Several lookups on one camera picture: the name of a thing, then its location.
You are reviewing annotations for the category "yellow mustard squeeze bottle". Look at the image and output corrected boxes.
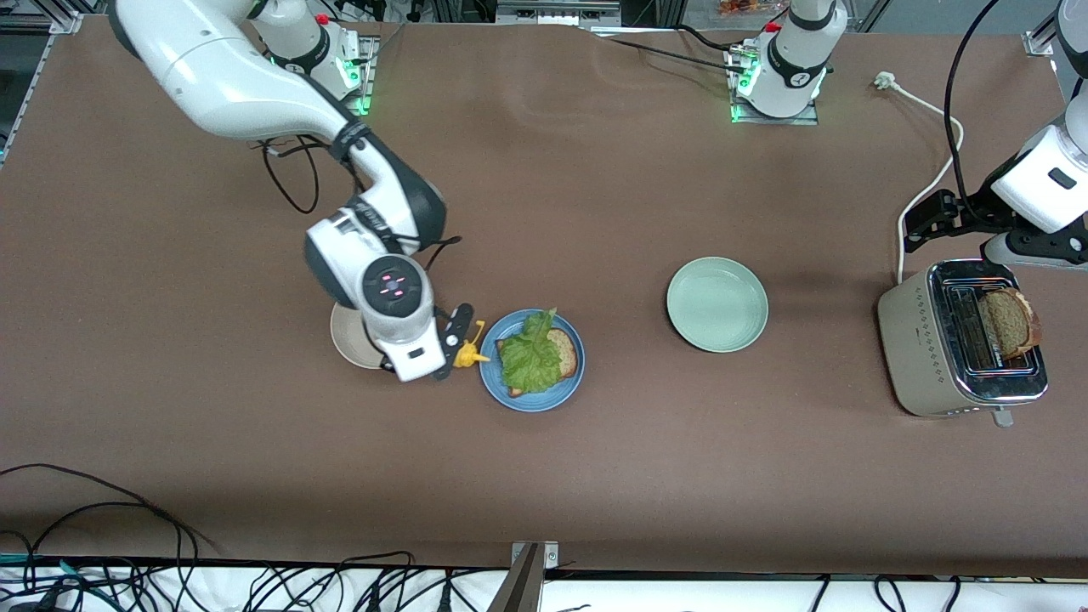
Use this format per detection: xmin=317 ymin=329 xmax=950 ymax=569
xmin=452 ymin=319 xmax=492 ymax=369

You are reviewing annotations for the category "green lettuce leaf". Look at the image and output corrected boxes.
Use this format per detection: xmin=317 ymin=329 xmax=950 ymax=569
xmin=500 ymin=308 xmax=566 ymax=394

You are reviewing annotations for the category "brown bread slice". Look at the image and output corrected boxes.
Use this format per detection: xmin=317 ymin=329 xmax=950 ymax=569
xmin=983 ymin=287 xmax=1043 ymax=359
xmin=496 ymin=328 xmax=581 ymax=399

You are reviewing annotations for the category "beige plate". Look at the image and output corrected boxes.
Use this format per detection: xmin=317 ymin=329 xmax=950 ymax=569
xmin=330 ymin=302 xmax=385 ymax=371

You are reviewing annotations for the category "blue plate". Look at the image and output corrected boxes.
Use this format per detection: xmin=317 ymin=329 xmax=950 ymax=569
xmin=479 ymin=309 xmax=586 ymax=413

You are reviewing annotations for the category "pale green plate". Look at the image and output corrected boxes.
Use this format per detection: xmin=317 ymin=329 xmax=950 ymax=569
xmin=666 ymin=257 xmax=769 ymax=354

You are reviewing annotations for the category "beige chrome toaster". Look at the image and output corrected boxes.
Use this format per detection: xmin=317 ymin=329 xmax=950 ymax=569
xmin=876 ymin=259 xmax=1049 ymax=426

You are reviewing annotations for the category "grey power strip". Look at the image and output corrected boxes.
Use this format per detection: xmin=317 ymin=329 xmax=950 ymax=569
xmin=496 ymin=0 xmax=623 ymax=28

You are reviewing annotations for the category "white toaster power cable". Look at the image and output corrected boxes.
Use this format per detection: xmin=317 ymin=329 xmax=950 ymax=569
xmin=875 ymin=72 xmax=966 ymax=286

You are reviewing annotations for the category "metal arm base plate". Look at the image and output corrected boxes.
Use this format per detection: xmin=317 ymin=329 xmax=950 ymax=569
xmin=727 ymin=47 xmax=819 ymax=126
xmin=340 ymin=36 xmax=379 ymax=116

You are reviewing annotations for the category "aluminium profile post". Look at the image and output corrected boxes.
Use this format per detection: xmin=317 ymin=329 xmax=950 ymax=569
xmin=489 ymin=541 xmax=559 ymax=612

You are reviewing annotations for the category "black base power cable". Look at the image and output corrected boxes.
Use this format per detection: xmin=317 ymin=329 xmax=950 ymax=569
xmin=591 ymin=24 xmax=749 ymax=73

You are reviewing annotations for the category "thin black loose cable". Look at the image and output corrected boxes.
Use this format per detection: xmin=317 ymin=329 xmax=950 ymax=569
xmin=0 ymin=463 xmax=213 ymax=562

